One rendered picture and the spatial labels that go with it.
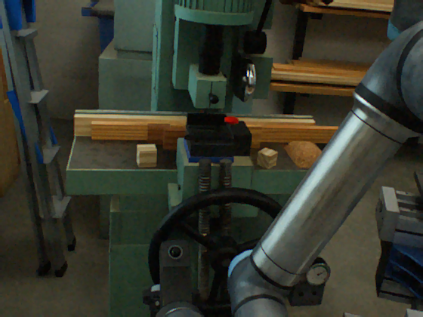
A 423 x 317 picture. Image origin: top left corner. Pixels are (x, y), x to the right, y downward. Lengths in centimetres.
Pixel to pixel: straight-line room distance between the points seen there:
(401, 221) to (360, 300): 97
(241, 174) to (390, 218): 49
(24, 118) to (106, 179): 88
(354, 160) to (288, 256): 16
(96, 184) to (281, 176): 40
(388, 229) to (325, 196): 72
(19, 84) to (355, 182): 143
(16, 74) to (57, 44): 177
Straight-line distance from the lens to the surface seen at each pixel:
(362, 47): 366
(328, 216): 63
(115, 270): 117
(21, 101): 186
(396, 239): 135
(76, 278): 218
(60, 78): 365
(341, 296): 223
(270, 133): 122
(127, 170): 104
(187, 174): 94
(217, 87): 110
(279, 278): 67
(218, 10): 103
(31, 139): 190
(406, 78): 54
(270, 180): 109
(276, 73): 304
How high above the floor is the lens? 137
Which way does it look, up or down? 22 degrees down
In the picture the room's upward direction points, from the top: 6 degrees clockwise
